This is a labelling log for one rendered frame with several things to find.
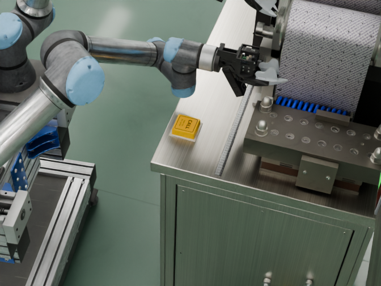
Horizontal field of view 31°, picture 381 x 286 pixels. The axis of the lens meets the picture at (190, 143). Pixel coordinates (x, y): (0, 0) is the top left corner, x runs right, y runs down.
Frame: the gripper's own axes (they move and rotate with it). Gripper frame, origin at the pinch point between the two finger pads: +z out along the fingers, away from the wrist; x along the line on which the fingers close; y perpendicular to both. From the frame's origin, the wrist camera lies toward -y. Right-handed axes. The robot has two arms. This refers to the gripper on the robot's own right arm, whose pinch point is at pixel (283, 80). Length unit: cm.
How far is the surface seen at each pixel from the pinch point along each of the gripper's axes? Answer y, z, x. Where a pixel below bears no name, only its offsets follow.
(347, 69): 9.0, 16.7, -0.3
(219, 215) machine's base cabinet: -35.7, -9.5, -25.6
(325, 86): 1.4, 11.9, -0.3
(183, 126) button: -16.6, -25.9, -11.1
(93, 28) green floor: -109, -123, 134
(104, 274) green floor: -109, -56, -14
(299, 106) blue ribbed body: -5.3, 6.0, -3.5
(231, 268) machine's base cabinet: -62, -4, -25
